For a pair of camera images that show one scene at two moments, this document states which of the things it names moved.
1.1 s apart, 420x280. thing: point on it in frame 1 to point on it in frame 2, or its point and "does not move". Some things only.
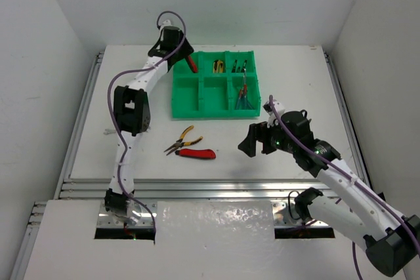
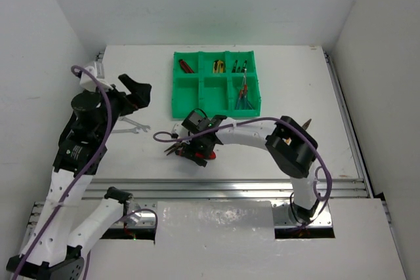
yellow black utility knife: (215, 65) does not move
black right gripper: (258, 131) to (189, 149)
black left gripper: (183, 52) to (123, 100)
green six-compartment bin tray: (225, 85) does not move
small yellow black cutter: (220, 67) does not move
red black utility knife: (203, 154) does not move
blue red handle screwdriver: (239, 99) does not move
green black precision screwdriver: (233, 69) does not move
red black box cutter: (192, 64) to (186, 67)
